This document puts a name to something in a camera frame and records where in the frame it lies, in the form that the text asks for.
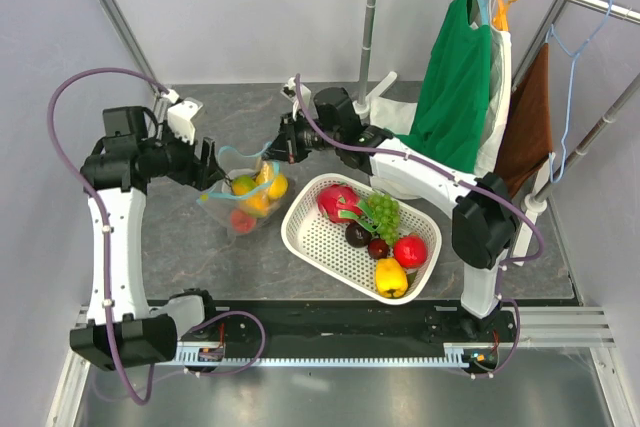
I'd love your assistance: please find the pink dragon fruit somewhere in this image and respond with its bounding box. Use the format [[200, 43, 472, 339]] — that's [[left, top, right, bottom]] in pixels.
[[316, 184, 372, 224]]

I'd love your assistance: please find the yellow lemon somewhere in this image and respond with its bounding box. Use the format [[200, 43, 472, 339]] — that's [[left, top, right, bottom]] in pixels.
[[255, 161, 289, 201]]

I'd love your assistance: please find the yellow bell pepper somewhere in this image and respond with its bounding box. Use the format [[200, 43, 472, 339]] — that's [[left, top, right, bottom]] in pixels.
[[375, 258, 409, 298]]

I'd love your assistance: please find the purple cable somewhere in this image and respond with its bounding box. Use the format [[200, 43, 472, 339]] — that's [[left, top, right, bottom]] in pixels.
[[46, 66, 268, 406], [293, 72, 545, 379]]

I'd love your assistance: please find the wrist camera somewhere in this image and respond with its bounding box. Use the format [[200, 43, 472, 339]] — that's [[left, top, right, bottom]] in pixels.
[[281, 77, 311, 119], [162, 89, 205, 145]]

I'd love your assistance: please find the orange peach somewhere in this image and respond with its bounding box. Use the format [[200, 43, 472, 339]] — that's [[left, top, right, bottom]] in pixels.
[[230, 209, 257, 235]]

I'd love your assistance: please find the green shirt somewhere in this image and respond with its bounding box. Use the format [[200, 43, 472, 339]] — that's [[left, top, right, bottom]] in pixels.
[[398, 0, 491, 173]]

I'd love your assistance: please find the dark red plum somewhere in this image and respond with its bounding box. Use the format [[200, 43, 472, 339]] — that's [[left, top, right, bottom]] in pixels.
[[367, 238, 390, 260]]

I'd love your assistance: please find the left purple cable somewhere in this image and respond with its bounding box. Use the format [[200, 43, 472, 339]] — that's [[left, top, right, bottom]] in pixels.
[[46, 66, 268, 406]]

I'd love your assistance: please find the light blue hanger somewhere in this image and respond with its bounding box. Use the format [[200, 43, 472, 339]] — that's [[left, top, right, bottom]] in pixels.
[[468, 0, 490, 28]]

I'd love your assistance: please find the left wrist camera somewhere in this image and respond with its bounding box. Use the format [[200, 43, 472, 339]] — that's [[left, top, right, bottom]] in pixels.
[[162, 89, 205, 145]]

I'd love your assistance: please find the green grape bunch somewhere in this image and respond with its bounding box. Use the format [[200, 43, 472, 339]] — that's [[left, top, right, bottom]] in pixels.
[[367, 192, 400, 247]]

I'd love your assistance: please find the white cable duct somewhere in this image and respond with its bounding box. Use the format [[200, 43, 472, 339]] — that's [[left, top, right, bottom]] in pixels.
[[165, 342, 492, 369]]

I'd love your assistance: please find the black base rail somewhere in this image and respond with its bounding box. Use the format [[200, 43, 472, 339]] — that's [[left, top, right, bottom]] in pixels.
[[182, 300, 516, 359]]

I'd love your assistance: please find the brown towel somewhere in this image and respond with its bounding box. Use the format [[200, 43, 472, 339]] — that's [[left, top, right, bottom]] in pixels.
[[494, 43, 553, 197]]

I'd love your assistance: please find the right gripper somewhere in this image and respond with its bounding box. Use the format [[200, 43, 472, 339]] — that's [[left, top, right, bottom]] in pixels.
[[263, 110, 340, 165]]

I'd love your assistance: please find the metal clothes rack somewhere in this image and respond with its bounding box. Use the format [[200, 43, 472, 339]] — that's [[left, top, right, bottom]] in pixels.
[[354, 0, 639, 265]]

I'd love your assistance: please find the white garment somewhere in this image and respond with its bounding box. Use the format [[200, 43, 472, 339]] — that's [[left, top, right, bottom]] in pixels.
[[370, 0, 512, 177]]

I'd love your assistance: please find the red pomegranate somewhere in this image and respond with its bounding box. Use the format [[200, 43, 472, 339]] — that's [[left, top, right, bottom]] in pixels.
[[393, 234, 428, 270]]

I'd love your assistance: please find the dark mangosteen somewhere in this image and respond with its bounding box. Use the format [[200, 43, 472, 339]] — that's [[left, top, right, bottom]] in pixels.
[[345, 222, 373, 248]]

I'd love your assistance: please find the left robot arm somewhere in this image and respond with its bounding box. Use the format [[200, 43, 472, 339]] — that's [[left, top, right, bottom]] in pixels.
[[69, 98, 224, 371]]

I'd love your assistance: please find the clear zip top bag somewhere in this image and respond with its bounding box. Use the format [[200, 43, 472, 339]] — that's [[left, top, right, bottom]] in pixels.
[[197, 142, 294, 236]]

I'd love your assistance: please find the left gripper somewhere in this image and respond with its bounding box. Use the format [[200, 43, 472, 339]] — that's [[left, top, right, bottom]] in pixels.
[[139, 120, 225, 192]]

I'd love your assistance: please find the blue wire hanger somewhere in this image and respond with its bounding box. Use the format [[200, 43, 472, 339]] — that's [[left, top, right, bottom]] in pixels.
[[544, 0, 614, 185]]

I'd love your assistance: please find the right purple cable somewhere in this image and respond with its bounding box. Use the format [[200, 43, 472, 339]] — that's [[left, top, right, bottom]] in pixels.
[[293, 72, 545, 379]]

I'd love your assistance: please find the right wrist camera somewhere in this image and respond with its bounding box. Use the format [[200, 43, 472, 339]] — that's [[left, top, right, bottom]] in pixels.
[[281, 77, 311, 119]]

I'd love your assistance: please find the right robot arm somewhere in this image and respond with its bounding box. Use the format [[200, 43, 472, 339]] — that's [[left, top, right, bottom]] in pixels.
[[266, 80, 518, 341]]

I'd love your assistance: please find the orange green mango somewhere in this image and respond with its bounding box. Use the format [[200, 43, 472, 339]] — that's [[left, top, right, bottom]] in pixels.
[[231, 175, 269, 218]]

